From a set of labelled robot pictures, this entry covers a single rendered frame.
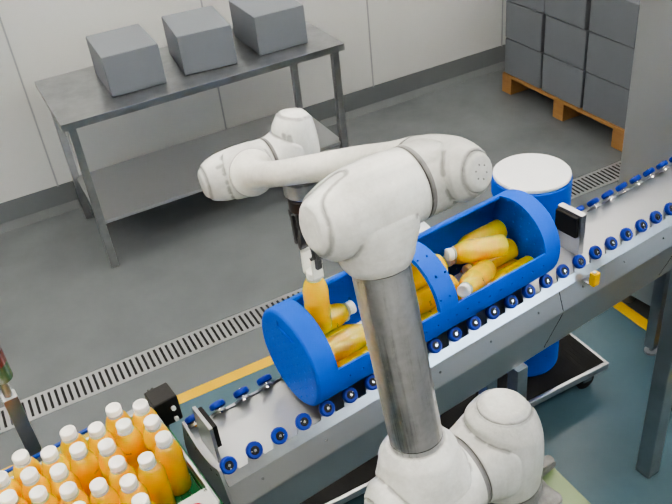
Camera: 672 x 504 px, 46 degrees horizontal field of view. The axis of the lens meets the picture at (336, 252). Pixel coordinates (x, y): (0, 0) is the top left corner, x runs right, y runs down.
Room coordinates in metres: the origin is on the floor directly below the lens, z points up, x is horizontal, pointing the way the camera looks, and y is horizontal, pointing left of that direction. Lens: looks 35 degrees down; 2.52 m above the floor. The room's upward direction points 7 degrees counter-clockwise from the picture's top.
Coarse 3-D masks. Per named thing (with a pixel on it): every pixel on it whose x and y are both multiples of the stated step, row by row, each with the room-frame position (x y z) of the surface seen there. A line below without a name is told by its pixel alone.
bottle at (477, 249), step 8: (464, 240) 1.91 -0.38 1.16; (472, 240) 1.91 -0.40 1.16; (480, 240) 1.91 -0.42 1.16; (488, 240) 1.91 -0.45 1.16; (496, 240) 1.91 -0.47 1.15; (504, 240) 1.91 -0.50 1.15; (456, 248) 1.89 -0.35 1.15; (464, 248) 1.88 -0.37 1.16; (472, 248) 1.88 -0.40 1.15; (480, 248) 1.88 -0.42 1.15; (488, 248) 1.89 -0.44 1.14; (496, 248) 1.89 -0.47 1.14; (504, 248) 1.90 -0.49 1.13; (456, 256) 1.87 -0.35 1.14; (464, 256) 1.87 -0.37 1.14; (472, 256) 1.87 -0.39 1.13; (480, 256) 1.88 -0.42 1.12; (488, 256) 1.88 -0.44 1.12; (496, 256) 1.89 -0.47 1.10
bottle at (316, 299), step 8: (320, 280) 1.61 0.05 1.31; (304, 288) 1.61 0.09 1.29; (312, 288) 1.60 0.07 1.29; (320, 288) 1.60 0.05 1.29; (304, 296) 1.61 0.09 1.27; (312, 296) 1.59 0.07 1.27; (320, 296) 1.59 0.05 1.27; (328, 296) 1.61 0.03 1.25; (304, 304) 1.61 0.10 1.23; (312, 304) 1.59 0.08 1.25; (320, 304) 1.59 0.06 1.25; (328, 304) 1.61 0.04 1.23; (312, 312) 1.59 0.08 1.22; (320, 312) 1.59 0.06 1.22; (328, 312) 1.60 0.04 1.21; (320, 320) 1.59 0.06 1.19; (328, 320) 1.60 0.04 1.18; (328, 328) 1.60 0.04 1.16
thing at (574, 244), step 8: (560, 208) 2.15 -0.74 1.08; (568, 208) 2.13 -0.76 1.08; (560, 216) 2.13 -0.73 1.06; (568, 216) 2.10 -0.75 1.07; (576, 216) 2.09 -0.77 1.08; (584, 216) 2.08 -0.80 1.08; (560, 224) 2.13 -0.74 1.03; (568, 224) 2.10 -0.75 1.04; (576, 224) 2.08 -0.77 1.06; (584, 224) 2.09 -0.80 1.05; (560, 232) 2.15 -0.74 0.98; (568, 232) 2.10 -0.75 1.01; (576, 232) 2.08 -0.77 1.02; (584, 232) 2.09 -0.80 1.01; (560, 240) 2.14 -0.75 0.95; (568, 240) 2.12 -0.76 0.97; (576, 240) 2.09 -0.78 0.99; (568, 248) 2.11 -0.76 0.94; (576, 248) 2.09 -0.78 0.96
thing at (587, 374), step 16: (560, 352) 2.45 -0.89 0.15; (576, 352) 2.44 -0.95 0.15; (592, 352) 2.43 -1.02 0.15; (560, 368) 2.36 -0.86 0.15; (576, 368) 2.34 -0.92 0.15; (592, 368) 2.34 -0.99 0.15; (528, 384) 2.29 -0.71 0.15; (544, 384) 2.28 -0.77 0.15; (560, 384) 2.27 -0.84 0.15; (576, 384) 2.29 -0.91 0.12; (464, 400) 2.24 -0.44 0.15; (528, 400) 2.20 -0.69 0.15; (544, 400) 2.22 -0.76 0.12; (448, 416) 2.17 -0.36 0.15; (368, 464) 1.98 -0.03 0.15; (336, 480) 1.92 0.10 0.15; (352, 480) 1.92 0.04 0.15; (368, 480) 1.91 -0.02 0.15; (320, 496) 1.86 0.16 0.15; (336, 496) 1.85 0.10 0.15; (352, 496) 1.86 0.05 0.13
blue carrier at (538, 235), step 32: (512, 192) 2.04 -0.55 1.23; (448, 224) 2.01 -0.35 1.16; (480, 224) 2.10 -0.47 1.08; (512, 224) 2.06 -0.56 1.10; (544, 224) 1.91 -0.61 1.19; (416, 256) 1.77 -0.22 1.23; (544, 256) 1.86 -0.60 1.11; (352, 288) 1.84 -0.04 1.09; (448, 288) 1.70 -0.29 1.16; (512, 288) 1.81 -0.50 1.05; (288, 320) 1.56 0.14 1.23; (352, 320) 1.80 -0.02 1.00; (448, 320) 1.67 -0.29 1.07; (288, 352) 1.57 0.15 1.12; (320, 352) 1.49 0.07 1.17; (288, 384) 1.60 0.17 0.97; (320, 384) 1.45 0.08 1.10; (352, 384) 1.53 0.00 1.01
